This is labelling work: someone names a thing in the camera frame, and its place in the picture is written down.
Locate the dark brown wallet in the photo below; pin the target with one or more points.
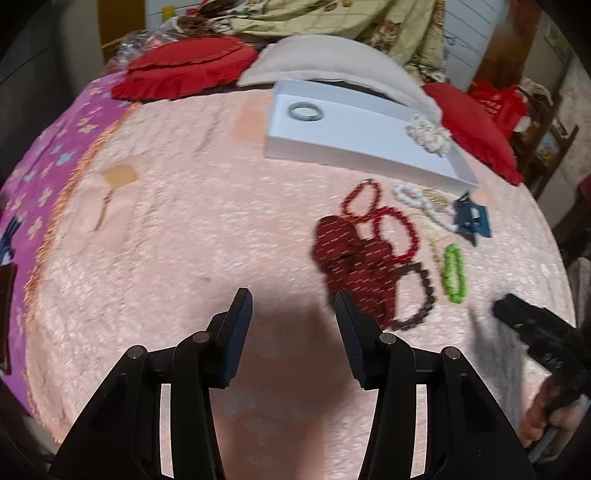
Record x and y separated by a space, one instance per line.
5 314

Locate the round red ruffled cushion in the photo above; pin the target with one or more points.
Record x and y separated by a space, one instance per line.
184 64

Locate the red shopping bag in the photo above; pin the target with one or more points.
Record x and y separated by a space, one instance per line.
501 104

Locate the white pillow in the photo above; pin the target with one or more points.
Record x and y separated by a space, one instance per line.
323 57

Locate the clear plastic bag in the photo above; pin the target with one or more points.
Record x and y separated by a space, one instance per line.
138 44

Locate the white shallow box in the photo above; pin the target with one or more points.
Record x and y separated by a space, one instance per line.
364 138

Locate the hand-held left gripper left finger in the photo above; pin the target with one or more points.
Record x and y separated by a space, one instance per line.
234 334

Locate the blue hair claw clip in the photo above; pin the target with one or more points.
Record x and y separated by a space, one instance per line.
471 219

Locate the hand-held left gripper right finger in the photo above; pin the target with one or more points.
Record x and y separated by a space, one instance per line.
354 339

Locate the green jade bangle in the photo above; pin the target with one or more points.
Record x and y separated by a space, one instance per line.
292 112

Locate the floral checked blanket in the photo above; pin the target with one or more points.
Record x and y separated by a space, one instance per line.
369 23

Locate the dark red fabric bow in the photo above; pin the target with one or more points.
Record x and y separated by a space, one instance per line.
346 258

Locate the person's right hand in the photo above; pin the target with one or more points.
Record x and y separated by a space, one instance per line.
542 415

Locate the wooden rack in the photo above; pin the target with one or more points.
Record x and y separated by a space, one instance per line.
551 138

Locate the purple flowered blanket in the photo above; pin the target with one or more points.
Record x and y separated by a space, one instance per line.
51 175

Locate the red heart cushion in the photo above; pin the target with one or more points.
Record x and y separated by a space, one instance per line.
471 124

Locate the white fabric scrunchie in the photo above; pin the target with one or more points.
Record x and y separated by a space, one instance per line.
429 134

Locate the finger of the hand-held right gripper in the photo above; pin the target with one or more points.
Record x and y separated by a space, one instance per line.
515 314

